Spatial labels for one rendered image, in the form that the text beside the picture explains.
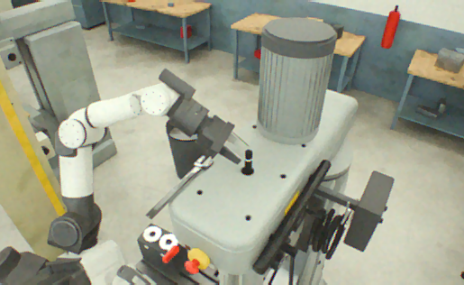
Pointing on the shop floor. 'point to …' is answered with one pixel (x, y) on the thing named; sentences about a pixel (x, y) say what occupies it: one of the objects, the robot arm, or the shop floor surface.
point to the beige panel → (14, 154)
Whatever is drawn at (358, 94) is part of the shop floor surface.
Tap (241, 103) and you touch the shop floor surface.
